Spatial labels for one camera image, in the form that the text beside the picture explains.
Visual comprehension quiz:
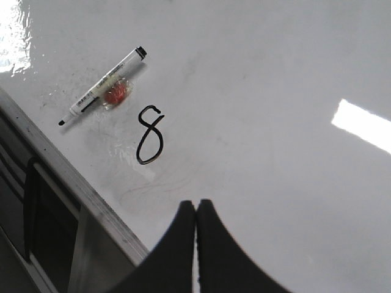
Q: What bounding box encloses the red magnet under clear tape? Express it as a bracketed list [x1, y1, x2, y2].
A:
[103, 79, 133, 110]

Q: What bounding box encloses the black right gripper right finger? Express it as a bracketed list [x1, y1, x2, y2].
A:
[196, 199, 288, 292]

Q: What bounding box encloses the white whiteboard with aluminium frame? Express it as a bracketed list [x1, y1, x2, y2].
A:
[1, 1, 390, 292]

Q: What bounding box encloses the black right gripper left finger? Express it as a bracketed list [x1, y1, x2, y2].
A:
[110, 200, 196, 292]

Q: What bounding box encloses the white marker tray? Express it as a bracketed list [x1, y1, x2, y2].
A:
[1, 115, 80, 292]

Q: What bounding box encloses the white whiteboard marker black tip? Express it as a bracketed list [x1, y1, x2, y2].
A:
[58, 46, 147, 126]

